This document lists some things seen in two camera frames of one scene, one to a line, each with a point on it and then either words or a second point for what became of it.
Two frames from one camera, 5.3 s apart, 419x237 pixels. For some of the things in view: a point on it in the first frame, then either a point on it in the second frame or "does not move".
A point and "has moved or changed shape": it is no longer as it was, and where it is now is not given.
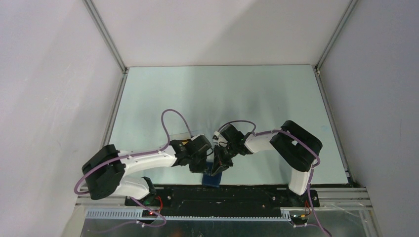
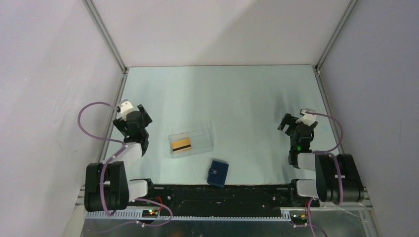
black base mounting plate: (175, 199) does not move
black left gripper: (200, 168) -> (121, 124)
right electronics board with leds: (299, 219) does not move
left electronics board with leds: (147, 214) does not move
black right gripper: (221, 164) -> (288, 119)
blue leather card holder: (208, 179) has moved or changed shape
